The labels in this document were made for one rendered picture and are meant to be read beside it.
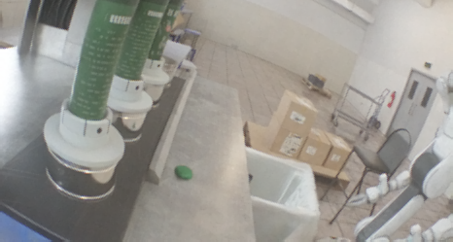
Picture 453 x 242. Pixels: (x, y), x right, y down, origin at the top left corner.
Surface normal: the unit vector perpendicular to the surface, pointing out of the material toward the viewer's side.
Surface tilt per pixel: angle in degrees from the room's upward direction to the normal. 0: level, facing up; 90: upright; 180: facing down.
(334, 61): 90
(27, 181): 0
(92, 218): 0
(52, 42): 90
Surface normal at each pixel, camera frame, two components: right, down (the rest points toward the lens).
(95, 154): 0.35, -0.89
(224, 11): -0.01, 0.31
